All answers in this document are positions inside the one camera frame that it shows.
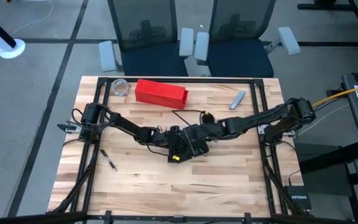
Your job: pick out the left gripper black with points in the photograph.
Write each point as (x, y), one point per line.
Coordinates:
(169, 140)

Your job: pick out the grey folding utility knife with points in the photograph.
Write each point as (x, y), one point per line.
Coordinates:
(237, 100)

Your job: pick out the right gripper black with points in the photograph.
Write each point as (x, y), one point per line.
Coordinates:
(208, 129)

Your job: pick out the white pole stand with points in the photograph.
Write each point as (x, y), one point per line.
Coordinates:
(11, 48)

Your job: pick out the black plastic tool case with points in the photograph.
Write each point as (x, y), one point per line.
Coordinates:
(194, 144)

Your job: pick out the red plastic bin stack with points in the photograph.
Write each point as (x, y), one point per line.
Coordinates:
(160, 93)

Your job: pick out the black pen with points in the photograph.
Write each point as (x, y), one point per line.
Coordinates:
(108, 160)

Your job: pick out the mesh-back office chair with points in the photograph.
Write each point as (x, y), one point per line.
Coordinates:
(239, 59)
(154, 59)

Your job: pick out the black Netgear network switch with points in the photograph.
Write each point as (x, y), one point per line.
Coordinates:
(298, 199)

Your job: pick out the clear tape roll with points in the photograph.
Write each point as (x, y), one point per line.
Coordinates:
(120, 87)

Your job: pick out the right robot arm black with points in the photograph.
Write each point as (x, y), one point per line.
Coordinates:
(259, 119)

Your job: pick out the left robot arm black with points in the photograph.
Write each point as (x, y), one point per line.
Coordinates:
(126, 124)

